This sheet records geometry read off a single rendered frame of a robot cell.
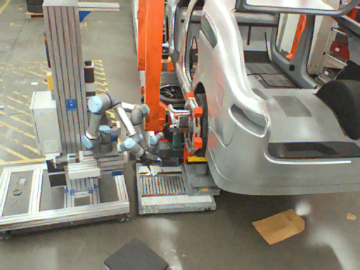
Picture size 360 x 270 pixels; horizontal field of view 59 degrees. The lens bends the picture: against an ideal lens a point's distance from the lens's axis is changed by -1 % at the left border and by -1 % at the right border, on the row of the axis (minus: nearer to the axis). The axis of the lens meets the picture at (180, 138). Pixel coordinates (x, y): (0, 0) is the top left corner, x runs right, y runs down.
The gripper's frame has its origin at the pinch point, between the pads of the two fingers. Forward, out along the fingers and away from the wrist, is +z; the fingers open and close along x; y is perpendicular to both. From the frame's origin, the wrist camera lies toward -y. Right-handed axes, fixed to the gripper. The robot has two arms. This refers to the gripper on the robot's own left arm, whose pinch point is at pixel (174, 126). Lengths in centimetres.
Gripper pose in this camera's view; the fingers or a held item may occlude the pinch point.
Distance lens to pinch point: 346.3
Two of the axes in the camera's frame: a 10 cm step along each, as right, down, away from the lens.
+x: 7.9, 4.4, -4.3
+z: 6.0, -3.9, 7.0
